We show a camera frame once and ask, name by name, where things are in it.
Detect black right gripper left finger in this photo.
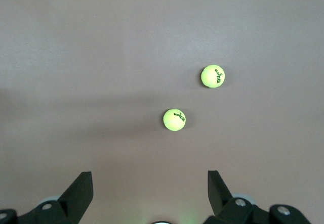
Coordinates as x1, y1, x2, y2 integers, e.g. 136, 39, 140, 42
0, 171, 93, 224

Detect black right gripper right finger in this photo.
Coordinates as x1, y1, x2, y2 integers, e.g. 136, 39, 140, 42
204, 169, 312, 224

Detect yellow Wilson tennis ball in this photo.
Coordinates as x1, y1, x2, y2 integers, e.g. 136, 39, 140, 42
163, 108, 187, 131
200, 64, 226, 89

